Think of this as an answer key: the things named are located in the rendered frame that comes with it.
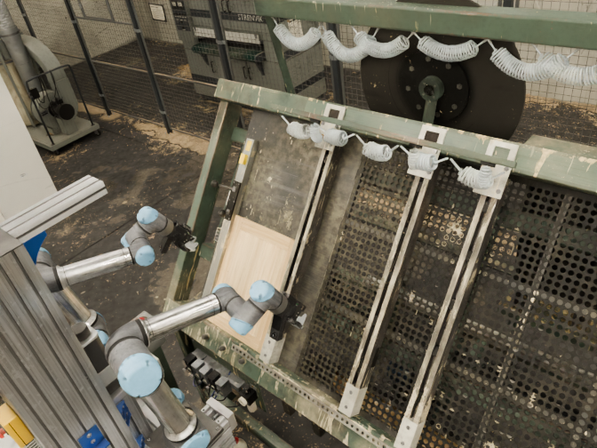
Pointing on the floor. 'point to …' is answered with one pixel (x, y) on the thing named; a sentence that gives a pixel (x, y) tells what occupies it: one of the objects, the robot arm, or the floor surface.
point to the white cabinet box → (19, 163)
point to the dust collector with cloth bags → (28, 84)
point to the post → (165, 369)
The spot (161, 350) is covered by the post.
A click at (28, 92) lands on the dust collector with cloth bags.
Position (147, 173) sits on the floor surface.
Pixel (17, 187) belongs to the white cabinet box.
